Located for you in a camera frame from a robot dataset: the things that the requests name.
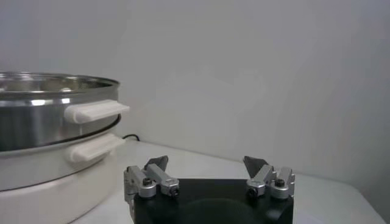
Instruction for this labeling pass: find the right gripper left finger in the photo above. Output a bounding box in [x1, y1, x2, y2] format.
[123, 155, 180, 202]

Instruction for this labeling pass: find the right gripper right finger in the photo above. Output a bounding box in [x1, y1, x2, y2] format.
[243, 155, 296, 200]

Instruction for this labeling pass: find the white electric cooker pot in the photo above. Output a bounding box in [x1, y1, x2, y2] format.
[0, 123, 126, 224]

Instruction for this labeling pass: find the black cooker power cord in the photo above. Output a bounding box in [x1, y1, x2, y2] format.
[121, 133, 141, 142]

